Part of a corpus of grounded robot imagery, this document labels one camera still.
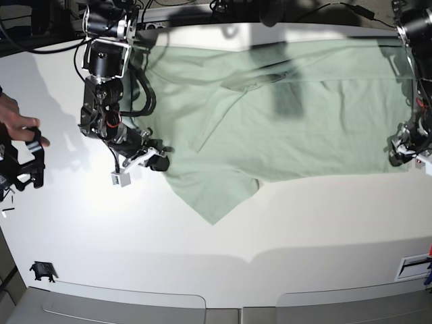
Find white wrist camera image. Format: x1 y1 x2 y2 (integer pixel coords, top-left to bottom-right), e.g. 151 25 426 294
111 171 131 188
414 153 432 176

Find black plastic clip part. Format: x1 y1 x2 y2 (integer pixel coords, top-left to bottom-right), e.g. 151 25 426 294
30 261 58 283

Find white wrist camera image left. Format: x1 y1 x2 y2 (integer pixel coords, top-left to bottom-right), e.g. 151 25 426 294
111 171 131 188

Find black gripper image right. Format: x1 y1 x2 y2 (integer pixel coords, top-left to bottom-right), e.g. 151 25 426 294
389 123 431 167

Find light green T-shirt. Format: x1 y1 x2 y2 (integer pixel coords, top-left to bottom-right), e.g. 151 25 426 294
131 38 412 224

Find black power adapter with cable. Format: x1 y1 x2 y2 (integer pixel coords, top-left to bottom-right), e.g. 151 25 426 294
340 2 394 28

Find black handheld teleoperation controller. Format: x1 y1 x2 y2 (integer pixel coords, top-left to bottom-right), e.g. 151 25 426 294
0 124 47 203

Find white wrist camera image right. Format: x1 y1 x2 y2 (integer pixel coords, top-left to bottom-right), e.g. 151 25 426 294
414 153 432 176

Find small black hex keys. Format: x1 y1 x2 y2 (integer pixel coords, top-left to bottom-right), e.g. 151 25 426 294
1 192 16 219

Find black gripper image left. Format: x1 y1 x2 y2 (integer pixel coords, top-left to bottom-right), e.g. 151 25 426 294
107 126 174 171

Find white power strip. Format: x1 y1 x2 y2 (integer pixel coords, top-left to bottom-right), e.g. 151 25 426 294
144 22 167 30

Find person hand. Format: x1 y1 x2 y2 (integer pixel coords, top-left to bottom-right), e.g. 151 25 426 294
1 88 41 142

